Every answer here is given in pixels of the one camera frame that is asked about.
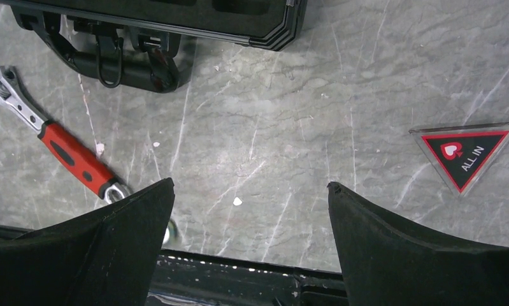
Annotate red handled adjustable wrench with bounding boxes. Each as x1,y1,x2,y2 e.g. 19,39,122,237
0,66,130,204

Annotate triangular all in button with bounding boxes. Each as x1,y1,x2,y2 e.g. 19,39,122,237
409,122,509,198

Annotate black poker set case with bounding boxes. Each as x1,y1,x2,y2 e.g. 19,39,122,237
6,1,307,93

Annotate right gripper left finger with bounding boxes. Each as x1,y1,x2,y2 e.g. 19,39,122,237
0,178,175,305

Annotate green poker chip bottom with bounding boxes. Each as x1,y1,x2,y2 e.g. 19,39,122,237
162,219,178,249

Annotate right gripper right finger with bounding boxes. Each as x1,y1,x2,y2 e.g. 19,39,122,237
327,182,509,305

